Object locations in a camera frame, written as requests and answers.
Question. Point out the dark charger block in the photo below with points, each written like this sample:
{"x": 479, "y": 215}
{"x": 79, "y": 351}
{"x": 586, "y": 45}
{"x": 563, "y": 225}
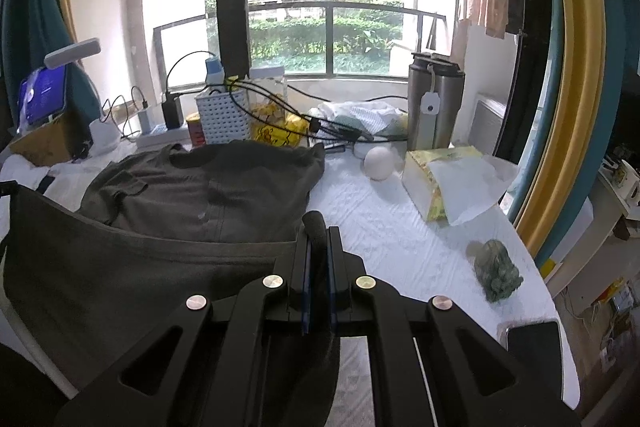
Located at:
{"x": 172, "y": 112}

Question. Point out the clear plastic box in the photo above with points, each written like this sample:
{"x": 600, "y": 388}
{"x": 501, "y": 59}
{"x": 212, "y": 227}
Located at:
{"x": 270, "y": 84}

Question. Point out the green crumpled bag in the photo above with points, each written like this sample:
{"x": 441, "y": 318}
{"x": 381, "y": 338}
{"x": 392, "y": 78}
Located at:
{"x": 495, "y": 272}

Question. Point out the tissue pack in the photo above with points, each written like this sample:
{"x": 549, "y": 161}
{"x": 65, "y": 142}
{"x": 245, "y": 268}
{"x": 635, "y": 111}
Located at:
{"x": 450, "y": 182}

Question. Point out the yellow printed bag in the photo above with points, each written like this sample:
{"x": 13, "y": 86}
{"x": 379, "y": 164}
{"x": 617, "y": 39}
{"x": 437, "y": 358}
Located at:
{"x": 275, "y": 129}

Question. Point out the white textured tablecloth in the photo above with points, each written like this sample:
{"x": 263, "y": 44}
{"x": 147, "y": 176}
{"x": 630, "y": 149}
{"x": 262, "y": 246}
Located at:
{"x": 390, "y": 232}

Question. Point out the white charger block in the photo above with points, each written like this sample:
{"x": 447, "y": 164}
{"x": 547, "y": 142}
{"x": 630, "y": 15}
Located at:
{"x": 144, "y": 122}

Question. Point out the white desk lamp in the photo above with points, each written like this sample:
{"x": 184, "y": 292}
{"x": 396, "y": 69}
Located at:
{"x": 75, "y": 52}

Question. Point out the white shelf unit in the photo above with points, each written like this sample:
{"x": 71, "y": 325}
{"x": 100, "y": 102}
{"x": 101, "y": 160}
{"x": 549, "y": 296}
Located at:
{"x": 600, "y": 232}

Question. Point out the white patterned cloth pile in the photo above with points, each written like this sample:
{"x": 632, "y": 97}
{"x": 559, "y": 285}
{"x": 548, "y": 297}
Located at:
{"x": 370, "y": 114}

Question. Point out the white ball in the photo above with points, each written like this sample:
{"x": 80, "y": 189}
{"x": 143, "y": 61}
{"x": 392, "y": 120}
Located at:
{"x": 379, "y": 163}

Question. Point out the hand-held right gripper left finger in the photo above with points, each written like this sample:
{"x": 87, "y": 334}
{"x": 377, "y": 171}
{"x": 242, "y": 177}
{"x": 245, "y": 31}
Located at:
{"x": 306, "y": 297}

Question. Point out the narrow black door frame post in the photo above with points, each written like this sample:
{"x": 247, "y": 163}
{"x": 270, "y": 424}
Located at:
{"x": 530, "y": 57}

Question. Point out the white perforated basket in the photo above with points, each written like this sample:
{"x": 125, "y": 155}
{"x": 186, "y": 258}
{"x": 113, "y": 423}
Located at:
{"x": 222, "y": 117}

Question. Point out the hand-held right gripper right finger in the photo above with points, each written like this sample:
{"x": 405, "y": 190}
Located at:
{"x": 331, "y": 302}

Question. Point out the brown cardboard box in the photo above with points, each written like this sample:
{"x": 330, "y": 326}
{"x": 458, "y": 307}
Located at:
{"x": 45, "y": 144}

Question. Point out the balcony railing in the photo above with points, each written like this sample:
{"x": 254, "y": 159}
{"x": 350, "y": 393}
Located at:
{"x": 300, "y": 5}

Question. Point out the tablet with lit screen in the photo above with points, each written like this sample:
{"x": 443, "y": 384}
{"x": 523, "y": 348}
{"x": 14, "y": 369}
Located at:
{"x": 45, "y": 97}

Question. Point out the teal and yellow curtain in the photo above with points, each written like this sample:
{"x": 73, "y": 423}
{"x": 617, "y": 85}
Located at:
{"x": 575, "y": 82}
{"x": 30, "y": 17}

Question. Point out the black smartphone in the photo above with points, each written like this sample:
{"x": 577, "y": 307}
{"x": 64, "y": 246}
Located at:
{"x": 535, "y": 357}

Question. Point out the steel tumbler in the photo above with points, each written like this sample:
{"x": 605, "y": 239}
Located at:
{"x": 445, "y": 107}

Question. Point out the dark grey t-shirt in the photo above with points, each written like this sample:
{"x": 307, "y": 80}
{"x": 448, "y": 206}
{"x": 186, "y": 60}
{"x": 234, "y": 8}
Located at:
{"x": 200, "y": 197}

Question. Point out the white paper tag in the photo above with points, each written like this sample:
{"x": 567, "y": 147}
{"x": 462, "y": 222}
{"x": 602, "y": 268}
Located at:
{"x": 429, "y": 103}

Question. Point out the yellow tin can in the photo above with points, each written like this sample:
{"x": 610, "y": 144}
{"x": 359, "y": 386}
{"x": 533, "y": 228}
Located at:
{"x": 196, "y": 132}

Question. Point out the white and blue bottle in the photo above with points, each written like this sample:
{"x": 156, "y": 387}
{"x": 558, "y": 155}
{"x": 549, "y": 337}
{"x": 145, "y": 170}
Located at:
{"x": 215, "y": 69}

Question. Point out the white power strip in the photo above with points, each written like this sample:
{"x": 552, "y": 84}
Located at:
{"x": 160, "y": 136}

